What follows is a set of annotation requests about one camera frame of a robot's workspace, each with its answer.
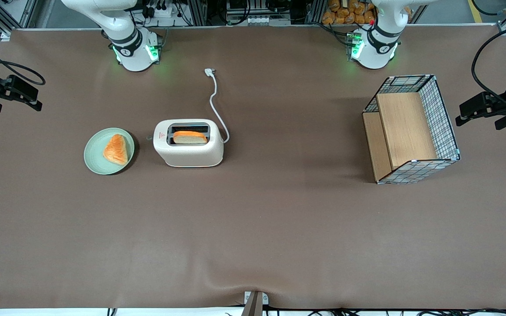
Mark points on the cream white toaster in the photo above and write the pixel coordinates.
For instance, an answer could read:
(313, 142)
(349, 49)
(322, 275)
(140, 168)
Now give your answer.
(191, 156)

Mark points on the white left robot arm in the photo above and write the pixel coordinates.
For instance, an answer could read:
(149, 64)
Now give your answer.
(376, 52)

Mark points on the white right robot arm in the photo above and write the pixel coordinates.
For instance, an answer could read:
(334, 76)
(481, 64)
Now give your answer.
(130, 57)

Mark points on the pale green plate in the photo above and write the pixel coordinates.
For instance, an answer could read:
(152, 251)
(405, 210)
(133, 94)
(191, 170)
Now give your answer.
(95, 158)

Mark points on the triangular orange bread piece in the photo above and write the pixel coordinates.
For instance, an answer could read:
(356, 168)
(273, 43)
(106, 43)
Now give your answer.
(116, 151)

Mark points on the white power strip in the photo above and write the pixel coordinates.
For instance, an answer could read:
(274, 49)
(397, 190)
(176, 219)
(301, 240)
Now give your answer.
(165, 12)

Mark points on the toast slice with orange crust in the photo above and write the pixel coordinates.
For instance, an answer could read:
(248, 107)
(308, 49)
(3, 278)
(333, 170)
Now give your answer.
(189, 139)

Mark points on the bag of orange bread rolls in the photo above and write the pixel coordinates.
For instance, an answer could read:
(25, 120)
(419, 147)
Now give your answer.
(345, 15)

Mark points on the metal bracket with brown post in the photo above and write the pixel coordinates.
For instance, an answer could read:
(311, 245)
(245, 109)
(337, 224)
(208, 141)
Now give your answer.
(255, 305)

